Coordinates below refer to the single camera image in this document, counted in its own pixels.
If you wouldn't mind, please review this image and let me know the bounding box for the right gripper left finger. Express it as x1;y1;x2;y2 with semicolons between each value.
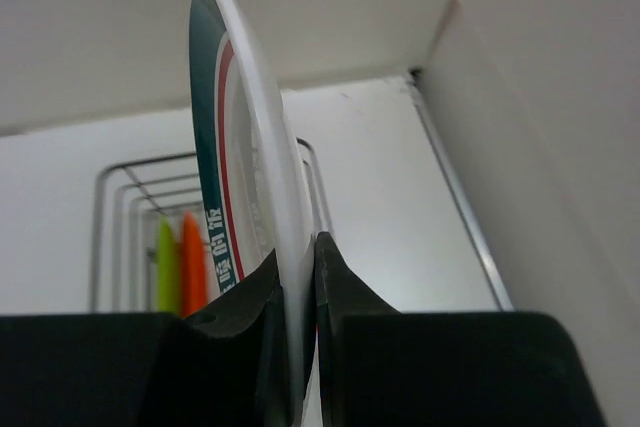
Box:
1;255;290;426

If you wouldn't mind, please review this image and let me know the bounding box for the lime green plate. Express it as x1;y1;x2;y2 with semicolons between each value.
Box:
155;217;181;316

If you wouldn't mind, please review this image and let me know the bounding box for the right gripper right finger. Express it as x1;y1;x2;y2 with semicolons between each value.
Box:
314;232;605;426

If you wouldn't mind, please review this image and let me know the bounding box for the white plate teal rim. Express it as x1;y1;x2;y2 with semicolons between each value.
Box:
188;0;315;426

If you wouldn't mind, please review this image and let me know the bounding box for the orange plate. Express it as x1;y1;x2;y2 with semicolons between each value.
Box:
181;212;208;318

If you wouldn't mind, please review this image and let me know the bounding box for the black wire dish rack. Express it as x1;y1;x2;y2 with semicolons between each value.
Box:
88;136;335;314

